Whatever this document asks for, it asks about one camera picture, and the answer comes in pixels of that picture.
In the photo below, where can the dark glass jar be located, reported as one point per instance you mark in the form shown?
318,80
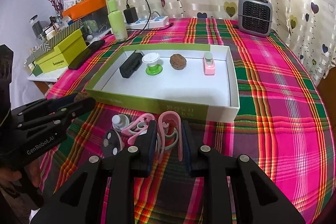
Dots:
36,27

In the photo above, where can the black smartphone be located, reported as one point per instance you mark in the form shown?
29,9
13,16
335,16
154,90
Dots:
85,56

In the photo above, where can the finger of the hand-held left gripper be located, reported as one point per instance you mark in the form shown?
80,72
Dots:
78,108
61,103

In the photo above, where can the lime green shoebox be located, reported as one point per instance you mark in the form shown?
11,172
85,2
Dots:
60,56

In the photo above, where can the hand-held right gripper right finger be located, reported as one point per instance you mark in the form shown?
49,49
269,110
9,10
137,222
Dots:
187,150

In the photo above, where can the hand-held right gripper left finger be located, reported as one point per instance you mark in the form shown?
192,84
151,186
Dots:
151,145

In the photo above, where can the black rectangular case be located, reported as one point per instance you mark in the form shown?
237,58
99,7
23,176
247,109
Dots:
128,67

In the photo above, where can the black charger adapter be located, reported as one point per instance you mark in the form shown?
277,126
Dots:
130,15

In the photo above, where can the black oval key fob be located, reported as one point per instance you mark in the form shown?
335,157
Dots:
113,141

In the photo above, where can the white power strip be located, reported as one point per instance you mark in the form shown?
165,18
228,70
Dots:
157,21

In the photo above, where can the clear bin with orange lid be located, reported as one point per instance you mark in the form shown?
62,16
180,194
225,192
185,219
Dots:
86,3

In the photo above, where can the pink clip with green button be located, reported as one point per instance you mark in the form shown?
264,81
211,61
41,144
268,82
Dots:
209,69

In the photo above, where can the person's left hand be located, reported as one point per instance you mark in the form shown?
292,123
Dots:
35,170

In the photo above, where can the white and green cardboard box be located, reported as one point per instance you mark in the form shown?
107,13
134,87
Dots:
183,90

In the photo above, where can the chevron patterned box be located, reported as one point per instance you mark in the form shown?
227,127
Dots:
65,32

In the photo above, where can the white side table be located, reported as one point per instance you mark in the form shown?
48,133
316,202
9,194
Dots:
50,76

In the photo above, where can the grey fan heater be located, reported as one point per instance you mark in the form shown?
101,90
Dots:
256,14

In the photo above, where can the white disc with green base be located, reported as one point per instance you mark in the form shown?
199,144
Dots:
151,58

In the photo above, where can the brown walnut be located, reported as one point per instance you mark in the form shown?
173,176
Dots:
178,61
78,97

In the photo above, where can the light green bottle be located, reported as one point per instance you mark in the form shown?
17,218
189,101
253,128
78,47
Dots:
118,24

